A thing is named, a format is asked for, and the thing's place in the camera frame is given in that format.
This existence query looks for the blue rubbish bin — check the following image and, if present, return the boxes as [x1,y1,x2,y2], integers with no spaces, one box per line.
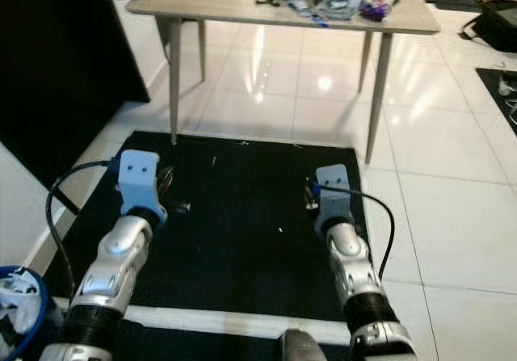
[0,264,51,361]

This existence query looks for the white crumpled trash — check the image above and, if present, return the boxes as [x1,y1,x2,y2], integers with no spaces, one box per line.
[0,276,37,338]

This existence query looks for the large black floor mat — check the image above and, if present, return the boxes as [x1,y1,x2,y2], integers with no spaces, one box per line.
[40,131,382,323]

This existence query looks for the dark grey robot leg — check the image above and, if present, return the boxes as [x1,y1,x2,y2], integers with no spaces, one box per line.
[279,327,330,361]

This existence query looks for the black cabinet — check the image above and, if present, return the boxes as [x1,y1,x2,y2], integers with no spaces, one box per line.
[0,0,151,192]

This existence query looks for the black floor mat strip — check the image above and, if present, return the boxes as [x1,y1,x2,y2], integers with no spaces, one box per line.
[121,321,356,361]

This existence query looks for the grey wooden table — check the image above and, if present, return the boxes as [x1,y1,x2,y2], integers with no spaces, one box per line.
[127,0,441,166]

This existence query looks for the blue grey cloth item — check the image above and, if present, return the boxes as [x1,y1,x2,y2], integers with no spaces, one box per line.
[283,0,364,27]

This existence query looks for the small black floor mat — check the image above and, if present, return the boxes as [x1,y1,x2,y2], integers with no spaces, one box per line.
[475,68,517,138]

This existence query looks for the black bag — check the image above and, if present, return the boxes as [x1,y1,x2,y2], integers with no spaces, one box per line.
[462,0,517,53]

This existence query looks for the light grey right wrist camera mount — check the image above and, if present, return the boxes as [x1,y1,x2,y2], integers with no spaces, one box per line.
[314,164,354,229]

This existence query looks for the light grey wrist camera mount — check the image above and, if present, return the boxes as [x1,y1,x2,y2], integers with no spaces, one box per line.
[117,149,169,220]
[314,164,354,229]

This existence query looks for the light grey left wrist camera mount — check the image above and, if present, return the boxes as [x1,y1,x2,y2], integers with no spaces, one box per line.
[117,149,169,220]

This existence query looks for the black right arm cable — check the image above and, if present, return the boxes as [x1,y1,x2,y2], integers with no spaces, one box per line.
[315,185,397,285]

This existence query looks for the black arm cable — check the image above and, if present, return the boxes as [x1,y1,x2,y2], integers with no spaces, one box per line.
[315,185,397,285]
[46,161,122,297]

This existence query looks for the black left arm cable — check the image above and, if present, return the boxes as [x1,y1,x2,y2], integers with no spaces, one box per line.
[46,161,122,297]

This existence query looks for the white cable tangle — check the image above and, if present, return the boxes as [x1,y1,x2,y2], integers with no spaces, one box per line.
[499,74,517,128]

